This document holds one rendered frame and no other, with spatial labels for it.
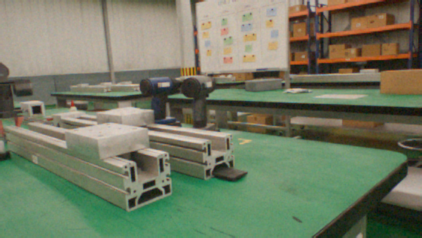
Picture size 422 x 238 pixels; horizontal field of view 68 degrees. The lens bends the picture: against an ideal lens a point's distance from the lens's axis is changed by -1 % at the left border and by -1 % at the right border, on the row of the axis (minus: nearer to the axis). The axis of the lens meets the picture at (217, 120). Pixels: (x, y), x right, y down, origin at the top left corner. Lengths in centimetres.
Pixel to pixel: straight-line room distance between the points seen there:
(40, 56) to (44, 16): 141
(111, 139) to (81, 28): 1279
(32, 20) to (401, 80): 1193
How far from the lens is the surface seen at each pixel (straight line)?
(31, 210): 69
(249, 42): 401
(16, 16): 1279
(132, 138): 65
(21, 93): 147
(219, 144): 74
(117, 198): 61
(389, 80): 242
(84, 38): 1339
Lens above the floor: 102
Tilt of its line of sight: 9 degrees down
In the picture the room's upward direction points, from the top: 4 degrees counter-clockwise
